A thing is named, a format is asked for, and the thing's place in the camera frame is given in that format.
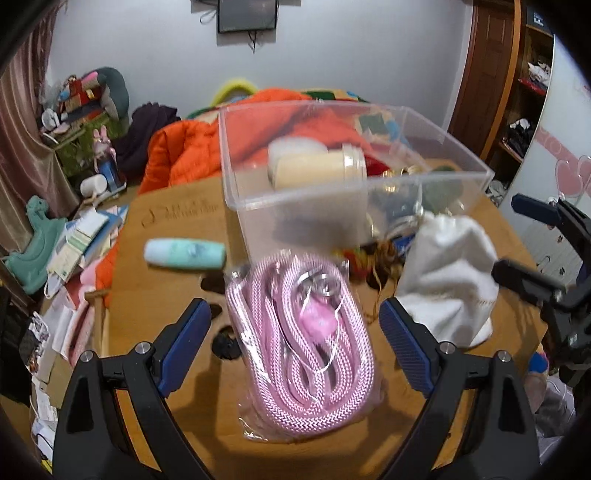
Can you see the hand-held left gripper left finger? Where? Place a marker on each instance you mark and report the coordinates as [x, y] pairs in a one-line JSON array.
[[184, 344]]

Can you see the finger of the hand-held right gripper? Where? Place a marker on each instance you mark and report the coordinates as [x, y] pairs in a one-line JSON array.
[[521, 277], [533, 208]]

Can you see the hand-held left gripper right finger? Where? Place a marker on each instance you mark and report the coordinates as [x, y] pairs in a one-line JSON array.
[[406, 346]]

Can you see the white cloth pouch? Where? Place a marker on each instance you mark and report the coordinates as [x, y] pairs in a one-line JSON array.
[[448, 277]]

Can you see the green and white tube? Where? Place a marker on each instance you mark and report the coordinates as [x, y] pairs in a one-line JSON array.
[[184, 254]]

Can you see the clear plastic storage box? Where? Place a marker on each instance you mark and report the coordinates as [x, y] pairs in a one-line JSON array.
[[295, 217]]

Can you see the person's right hand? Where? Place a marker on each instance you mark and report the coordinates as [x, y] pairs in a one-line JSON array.
[[538, 387]]

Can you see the white panel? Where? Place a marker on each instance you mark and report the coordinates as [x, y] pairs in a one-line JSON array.
[[563, 138]]

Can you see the wooden desk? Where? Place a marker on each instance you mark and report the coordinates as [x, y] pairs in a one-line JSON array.
[[175, 221]]

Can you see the pile of papers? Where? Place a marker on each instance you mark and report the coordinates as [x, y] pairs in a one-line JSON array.
[[83, 244]]

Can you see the wooden wardrobe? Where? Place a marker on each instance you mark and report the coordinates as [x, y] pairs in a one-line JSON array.
[[489, 69]]

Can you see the green rocking horse toy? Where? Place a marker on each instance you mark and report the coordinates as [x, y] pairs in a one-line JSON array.
[[37, 258]]

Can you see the white cup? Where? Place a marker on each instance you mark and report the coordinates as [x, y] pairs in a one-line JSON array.
[[94, 185]]

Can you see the blue bottle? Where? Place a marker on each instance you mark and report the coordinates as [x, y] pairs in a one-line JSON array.
[[110, 173]]

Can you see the orange padded jacket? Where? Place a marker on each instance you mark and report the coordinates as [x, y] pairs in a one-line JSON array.
[[194, 147]]

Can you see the cream tape roll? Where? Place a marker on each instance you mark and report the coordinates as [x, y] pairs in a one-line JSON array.
[[314, 170]]

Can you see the pink bunny toy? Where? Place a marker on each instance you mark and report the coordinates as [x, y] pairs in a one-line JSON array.
[[102, 143]]

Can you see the dark purple clothes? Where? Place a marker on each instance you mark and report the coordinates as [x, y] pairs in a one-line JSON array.
[[147, 129]]

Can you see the green patterned box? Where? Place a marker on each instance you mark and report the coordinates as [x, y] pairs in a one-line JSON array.
[[78, 147]]

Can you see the striped pink curtain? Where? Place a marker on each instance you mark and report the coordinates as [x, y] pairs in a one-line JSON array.
[[23, 138]]

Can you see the grey plush cushion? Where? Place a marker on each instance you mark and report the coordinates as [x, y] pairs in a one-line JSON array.
[[115, 87]]

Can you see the red patchwork plush toy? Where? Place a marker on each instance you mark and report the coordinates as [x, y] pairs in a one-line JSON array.
[[83, 94]]

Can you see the small wall monitor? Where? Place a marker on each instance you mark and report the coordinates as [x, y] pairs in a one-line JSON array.
[[247, 14]]

